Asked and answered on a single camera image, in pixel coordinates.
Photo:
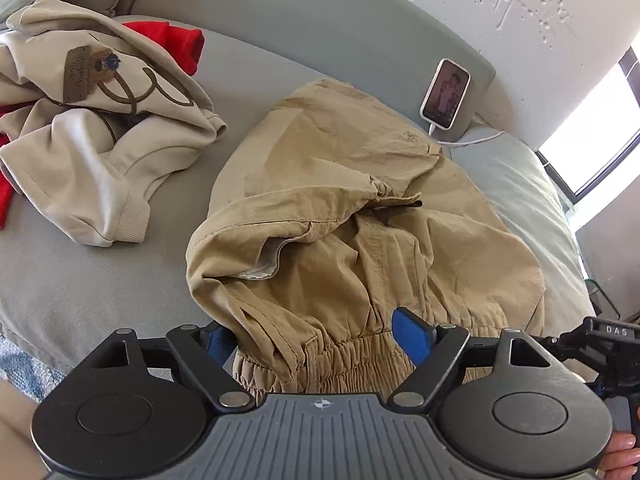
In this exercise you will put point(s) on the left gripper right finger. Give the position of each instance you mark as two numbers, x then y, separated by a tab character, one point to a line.
436	353

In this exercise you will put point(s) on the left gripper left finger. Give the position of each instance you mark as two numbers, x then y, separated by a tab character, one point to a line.
200	353

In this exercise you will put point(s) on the tan khaki jacket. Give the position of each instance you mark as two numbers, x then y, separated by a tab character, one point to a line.
332	213

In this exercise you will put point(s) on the right hand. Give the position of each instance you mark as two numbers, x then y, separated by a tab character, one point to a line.
621	458

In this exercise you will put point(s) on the light grey seat cushion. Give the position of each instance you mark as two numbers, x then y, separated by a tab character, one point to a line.
513	179

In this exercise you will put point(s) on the window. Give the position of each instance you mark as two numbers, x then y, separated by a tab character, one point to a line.
599	134

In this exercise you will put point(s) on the beige hoodie with bear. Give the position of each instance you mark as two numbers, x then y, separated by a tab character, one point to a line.
96	118

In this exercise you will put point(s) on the white smartphone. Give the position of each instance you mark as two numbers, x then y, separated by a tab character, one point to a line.
445	94

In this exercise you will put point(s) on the red garment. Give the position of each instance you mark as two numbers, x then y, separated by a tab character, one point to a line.
184	45

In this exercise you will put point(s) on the grey sofa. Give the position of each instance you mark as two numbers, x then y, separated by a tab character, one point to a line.
60	299

